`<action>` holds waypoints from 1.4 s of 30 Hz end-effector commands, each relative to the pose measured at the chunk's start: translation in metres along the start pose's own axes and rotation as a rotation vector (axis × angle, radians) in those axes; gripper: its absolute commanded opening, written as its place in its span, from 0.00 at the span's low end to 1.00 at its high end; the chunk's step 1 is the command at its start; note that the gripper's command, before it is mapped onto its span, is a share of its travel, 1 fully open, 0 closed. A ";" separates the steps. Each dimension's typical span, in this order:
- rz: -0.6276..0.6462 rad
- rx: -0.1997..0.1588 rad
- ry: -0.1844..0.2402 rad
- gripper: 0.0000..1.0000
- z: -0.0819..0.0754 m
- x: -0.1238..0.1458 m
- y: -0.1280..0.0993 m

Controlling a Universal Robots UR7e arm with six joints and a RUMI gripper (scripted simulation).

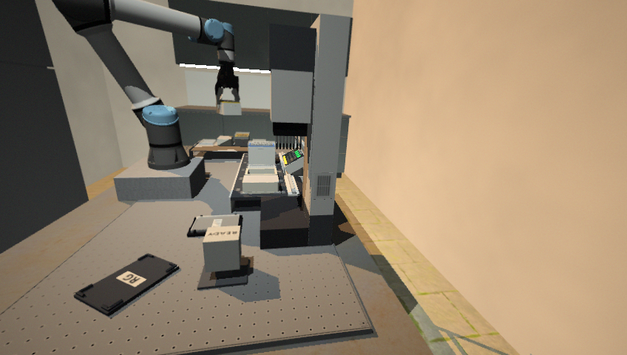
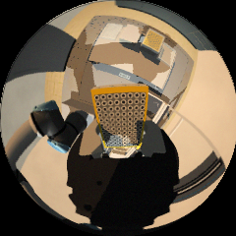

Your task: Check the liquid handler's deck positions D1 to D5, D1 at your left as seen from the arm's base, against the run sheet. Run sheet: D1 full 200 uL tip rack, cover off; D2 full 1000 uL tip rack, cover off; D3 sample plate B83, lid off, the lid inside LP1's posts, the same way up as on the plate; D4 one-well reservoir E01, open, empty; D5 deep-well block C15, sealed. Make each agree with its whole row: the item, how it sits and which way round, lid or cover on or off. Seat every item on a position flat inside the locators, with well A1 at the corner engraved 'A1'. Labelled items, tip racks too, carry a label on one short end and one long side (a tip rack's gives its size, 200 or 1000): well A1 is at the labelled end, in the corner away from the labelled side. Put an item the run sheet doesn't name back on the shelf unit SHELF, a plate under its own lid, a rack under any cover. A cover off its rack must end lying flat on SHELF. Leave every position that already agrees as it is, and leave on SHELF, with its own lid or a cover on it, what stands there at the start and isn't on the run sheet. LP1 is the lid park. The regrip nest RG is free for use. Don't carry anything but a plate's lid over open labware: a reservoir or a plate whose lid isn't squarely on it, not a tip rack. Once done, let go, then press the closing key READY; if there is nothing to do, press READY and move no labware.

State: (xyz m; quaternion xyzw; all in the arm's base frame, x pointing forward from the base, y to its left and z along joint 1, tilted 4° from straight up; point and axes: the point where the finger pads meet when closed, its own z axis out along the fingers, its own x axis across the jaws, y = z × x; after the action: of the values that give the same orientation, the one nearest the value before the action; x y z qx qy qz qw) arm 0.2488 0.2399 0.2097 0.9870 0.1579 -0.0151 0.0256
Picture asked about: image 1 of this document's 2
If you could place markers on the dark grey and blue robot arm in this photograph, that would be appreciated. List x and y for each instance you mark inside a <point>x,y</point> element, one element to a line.
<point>92,20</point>

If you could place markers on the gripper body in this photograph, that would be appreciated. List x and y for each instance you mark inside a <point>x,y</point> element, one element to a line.
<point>228,76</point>

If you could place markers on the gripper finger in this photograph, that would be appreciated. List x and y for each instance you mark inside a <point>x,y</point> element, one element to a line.
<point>235,92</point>
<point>218,93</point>

